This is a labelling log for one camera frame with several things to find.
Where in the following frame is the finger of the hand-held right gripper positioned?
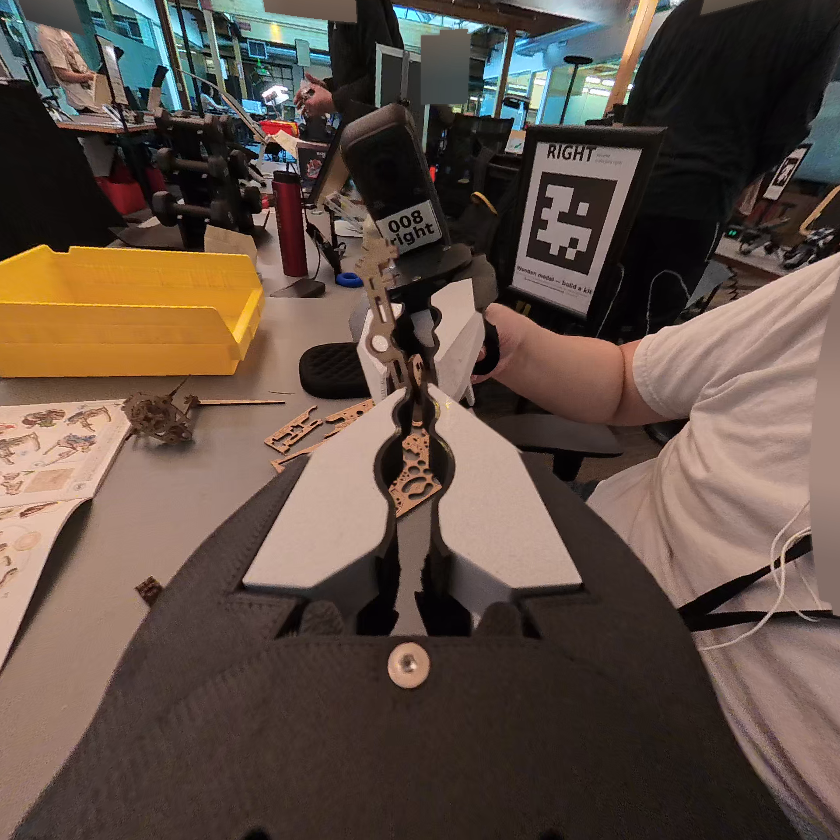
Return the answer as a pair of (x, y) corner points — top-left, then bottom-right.
(430, 279), (488, 408)
(356, 314), (396, 403)

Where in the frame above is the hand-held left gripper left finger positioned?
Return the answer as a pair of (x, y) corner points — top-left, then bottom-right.
(241, 387), (414, 601)

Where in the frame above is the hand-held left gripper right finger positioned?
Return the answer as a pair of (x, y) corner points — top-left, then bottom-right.
(423, 386), (586, 631)

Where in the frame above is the long wooden model part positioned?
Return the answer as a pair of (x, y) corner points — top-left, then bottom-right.
(354, 236), (427, 398)

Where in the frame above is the assembled wooden model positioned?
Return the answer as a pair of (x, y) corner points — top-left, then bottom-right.
(121, 377), (201, 447)

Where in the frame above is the person's right hand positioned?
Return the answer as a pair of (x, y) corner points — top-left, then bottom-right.
(476, 303), (547, 389)

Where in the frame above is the black mesh pad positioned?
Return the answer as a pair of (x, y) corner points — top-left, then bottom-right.
(298, 343), (371, 399)

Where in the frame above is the leaning tablet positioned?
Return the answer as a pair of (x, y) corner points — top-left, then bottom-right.
(307, 131), (350, 206)

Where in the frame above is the clear plastic packaging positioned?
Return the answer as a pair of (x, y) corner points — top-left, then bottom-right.
(323, 190), (368, 238)

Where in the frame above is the black office chair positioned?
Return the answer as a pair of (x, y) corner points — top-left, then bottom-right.
(486, 413), (624, 483)

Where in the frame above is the laser-cut wooden sheet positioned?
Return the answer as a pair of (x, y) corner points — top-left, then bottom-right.
(270, 397), (445, 519)

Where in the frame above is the red metal bottle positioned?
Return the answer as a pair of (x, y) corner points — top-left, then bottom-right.
(271, 169), (309, 278)

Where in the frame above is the framed marker sign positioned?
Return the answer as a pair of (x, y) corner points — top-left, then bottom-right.
(505, 125), (667, 322)

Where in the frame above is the black dumbbell rack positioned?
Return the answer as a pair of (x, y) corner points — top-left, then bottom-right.
(108, 108), (270, 249)

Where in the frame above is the black floor lamp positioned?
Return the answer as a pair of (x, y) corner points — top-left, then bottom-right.
(564, 56), (595, 126)

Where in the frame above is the yellow plastic bin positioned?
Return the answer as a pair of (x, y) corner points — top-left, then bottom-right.
(0, 245), (266, 378)

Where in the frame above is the illustrated instruction booklet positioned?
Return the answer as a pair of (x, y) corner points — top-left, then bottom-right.
(0, 400), (132, 670)

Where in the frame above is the dark panel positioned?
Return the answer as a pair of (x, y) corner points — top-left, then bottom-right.
(0, 82), (126, 260)

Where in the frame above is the black lanyard strap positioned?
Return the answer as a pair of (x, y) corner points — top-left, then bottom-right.
(679, 535), (840, 634)

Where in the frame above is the white cord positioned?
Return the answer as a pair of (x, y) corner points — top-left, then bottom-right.
(696, 502), (815, 651)

